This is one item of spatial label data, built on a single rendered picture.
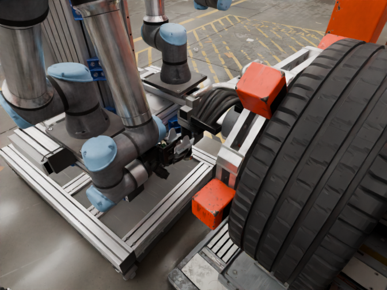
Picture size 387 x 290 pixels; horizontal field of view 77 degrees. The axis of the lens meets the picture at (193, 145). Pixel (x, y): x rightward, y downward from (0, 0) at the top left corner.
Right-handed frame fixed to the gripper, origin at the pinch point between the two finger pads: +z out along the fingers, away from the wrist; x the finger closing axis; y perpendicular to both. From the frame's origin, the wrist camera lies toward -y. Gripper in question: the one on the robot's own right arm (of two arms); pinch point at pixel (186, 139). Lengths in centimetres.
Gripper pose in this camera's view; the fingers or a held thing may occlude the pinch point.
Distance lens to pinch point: 83.1
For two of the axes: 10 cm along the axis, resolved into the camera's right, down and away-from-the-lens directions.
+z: 6.4, -5.1, 5.7
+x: -7.7, -4.3, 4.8
